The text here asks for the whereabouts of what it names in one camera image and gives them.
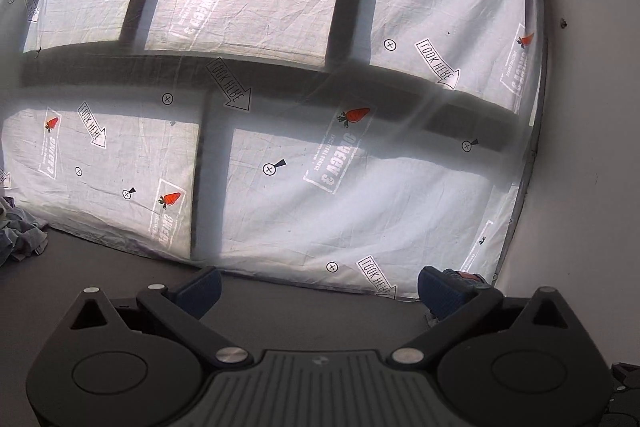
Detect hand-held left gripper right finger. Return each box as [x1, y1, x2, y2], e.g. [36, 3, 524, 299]
[387, 266, 582, 366]

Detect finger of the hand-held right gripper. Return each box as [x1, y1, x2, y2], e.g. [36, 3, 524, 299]
[610, 361, 640, 427]

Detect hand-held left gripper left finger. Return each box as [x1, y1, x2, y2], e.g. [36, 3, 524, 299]
[61, 266, 254, 366]

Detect blue denim jeans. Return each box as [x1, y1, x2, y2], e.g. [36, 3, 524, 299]
[424, 267, 496, 324]

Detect light grey-blue garment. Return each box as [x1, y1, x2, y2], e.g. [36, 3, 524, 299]
[0, 196, 49, 268]

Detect white printed curtain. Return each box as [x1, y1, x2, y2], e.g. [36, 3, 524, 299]
[0, 0, 548, 303]

